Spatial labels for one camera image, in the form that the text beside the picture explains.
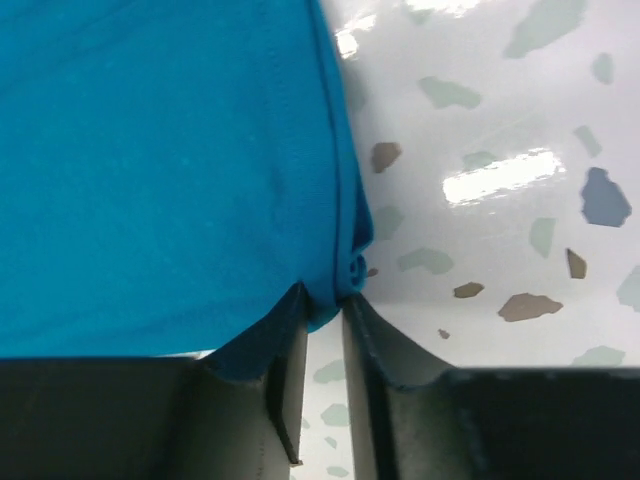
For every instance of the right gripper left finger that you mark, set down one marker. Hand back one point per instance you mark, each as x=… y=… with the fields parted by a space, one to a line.
x=233 y=414

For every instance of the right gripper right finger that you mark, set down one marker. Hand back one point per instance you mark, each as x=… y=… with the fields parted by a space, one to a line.
x=414 y=416

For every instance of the blue t shirt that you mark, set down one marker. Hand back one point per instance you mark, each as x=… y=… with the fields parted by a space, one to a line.
x=169 y=170

